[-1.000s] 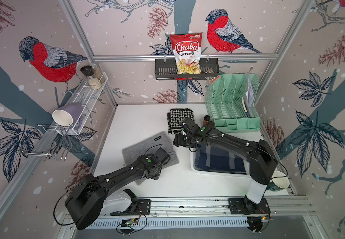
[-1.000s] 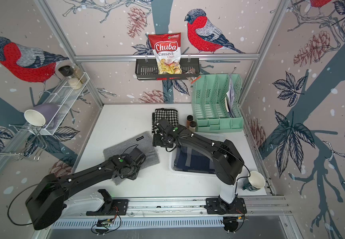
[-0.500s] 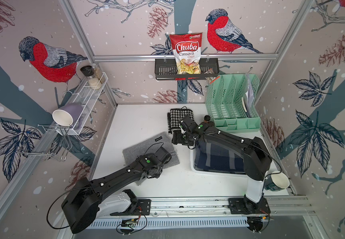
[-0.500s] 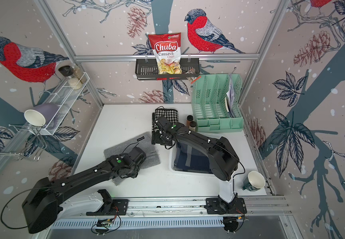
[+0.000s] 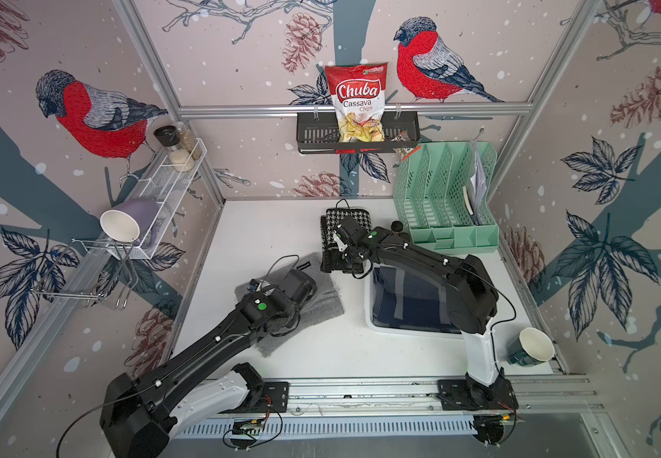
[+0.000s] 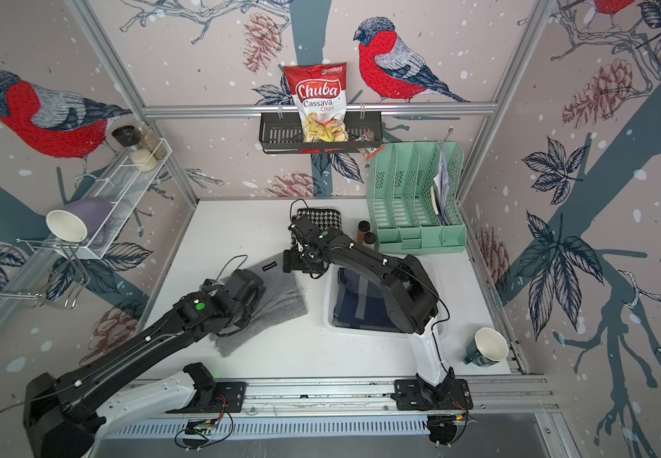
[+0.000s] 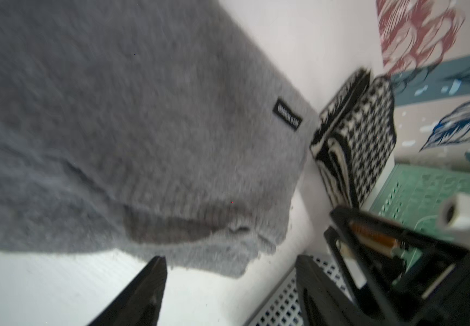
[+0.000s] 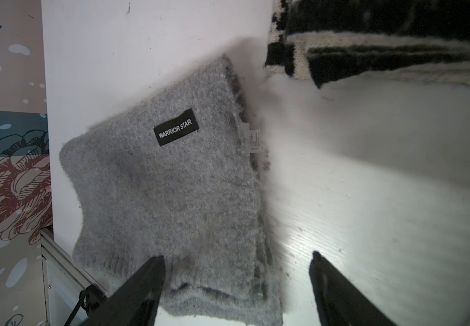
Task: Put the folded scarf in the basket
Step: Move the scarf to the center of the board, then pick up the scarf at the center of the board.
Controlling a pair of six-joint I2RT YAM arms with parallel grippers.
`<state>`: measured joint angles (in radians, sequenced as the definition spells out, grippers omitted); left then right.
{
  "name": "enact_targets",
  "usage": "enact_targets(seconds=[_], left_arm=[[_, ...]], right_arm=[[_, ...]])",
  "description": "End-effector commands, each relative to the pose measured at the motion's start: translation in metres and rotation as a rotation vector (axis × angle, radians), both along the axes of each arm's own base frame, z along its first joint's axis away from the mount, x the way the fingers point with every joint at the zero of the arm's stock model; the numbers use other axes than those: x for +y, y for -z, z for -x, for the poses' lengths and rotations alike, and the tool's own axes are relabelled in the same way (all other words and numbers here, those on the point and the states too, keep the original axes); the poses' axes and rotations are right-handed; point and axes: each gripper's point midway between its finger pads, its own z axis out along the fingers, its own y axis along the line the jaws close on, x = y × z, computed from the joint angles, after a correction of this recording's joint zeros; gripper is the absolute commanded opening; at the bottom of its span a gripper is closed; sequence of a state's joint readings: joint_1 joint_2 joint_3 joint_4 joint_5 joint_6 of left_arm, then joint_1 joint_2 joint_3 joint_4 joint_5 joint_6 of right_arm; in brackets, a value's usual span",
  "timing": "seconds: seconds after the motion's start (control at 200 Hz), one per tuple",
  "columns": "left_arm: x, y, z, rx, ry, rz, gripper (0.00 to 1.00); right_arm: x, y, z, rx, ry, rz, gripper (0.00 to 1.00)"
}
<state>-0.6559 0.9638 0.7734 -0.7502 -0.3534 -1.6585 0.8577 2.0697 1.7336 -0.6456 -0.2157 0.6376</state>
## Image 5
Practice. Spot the papers in organizer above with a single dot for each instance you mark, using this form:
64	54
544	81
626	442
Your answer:
475	191

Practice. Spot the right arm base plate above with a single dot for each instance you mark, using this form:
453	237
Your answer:
468	395

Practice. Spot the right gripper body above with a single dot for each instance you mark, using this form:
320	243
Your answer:
347	259

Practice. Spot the green mug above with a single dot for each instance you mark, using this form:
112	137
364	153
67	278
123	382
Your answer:
530	348

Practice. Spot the black lid spice jar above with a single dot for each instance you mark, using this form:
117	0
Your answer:
178	156

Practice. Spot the houndstooth folded scarf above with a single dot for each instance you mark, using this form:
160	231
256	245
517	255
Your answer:
361	216

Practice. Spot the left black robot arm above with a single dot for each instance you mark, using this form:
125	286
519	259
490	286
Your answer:
141	415

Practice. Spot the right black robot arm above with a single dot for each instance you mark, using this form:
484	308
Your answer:
471	300

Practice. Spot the white plastic basket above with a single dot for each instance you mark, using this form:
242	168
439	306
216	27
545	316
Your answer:
370	320

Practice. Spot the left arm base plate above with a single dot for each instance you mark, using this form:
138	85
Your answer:
273	398

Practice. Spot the Chuba cassava chips bag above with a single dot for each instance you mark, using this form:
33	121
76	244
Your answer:
358	96

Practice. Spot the glass jar on shelf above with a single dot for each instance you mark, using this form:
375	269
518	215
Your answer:
188	139

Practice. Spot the green desk file organizer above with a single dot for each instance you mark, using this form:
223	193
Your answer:
429	198

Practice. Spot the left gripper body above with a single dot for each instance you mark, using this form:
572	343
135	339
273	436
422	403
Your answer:
295	314

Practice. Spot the white wire wall shelf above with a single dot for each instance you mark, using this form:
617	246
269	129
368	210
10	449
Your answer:
167	187

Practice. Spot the black wall shelf basket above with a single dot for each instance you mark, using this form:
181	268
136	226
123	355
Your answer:
319	134

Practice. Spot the wire cup holder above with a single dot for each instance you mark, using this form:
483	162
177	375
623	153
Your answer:
89	273

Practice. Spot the purple cup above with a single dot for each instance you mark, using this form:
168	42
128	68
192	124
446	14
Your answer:
130	220

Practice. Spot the navy plaid scarf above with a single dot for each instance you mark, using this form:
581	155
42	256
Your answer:
410	300

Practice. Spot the grey scarf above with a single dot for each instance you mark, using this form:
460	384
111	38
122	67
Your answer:
323	306

